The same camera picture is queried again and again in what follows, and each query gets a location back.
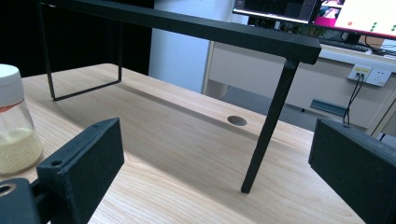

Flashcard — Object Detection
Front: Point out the round grey cable hole cover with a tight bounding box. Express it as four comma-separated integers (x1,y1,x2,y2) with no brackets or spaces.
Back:
227,115,248,127

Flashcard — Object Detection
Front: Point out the computer monitor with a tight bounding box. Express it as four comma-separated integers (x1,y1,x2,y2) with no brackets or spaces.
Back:
232,0,396,40

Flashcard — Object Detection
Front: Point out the black keyboard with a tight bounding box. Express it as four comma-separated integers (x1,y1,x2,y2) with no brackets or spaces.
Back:
318,38,372,53

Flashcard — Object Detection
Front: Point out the white wall power socket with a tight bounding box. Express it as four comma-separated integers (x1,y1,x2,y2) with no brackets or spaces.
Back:
346,63,392,88

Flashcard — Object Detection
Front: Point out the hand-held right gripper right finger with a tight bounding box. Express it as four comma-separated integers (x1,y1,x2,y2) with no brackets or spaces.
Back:
308,118,396,224

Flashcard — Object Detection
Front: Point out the clear seasoning jar white lid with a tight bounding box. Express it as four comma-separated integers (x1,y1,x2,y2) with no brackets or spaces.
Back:
0,63,44,175

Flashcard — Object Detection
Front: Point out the white desk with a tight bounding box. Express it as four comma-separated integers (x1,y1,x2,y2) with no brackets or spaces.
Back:
202,40,396,136

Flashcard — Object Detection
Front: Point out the black metal shelf rack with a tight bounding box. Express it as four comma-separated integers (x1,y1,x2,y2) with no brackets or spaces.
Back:
36,0,322,194

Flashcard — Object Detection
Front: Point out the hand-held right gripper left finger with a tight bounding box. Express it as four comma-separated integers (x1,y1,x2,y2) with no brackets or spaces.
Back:
35,117,125,224

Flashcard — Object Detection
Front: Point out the black power cable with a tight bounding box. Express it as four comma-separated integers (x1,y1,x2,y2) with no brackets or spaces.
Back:
343,73,365,125

